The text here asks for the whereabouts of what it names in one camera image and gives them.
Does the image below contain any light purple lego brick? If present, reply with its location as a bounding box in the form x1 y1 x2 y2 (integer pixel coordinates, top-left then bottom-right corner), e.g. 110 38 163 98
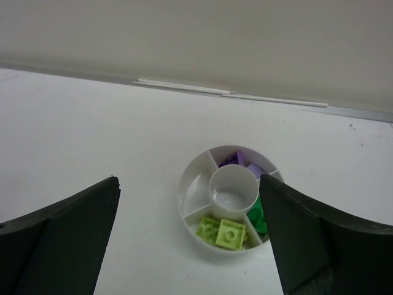
247 163 266 179

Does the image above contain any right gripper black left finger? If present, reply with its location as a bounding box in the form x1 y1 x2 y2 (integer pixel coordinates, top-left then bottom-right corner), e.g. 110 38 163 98
1 176 120 294

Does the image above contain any dark purple lego brick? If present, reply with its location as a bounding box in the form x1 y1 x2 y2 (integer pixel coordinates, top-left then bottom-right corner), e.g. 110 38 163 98
218 151 245 168

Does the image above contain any small lime green lego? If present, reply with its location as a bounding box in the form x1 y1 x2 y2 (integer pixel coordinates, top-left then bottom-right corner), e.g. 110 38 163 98
216 219 246 251

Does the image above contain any white round divided container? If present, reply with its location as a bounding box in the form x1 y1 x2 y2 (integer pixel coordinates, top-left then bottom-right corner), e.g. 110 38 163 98
177 145 282 256

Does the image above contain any lime green lego brick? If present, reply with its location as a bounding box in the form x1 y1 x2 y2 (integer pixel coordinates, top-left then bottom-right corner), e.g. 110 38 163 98
196 216 220 245

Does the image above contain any green lego plate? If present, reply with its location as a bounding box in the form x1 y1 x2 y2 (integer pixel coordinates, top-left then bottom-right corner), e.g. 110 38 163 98
247 196 268 236

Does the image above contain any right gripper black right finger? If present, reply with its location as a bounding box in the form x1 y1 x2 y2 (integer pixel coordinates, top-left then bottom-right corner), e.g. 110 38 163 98
259 175 392 294

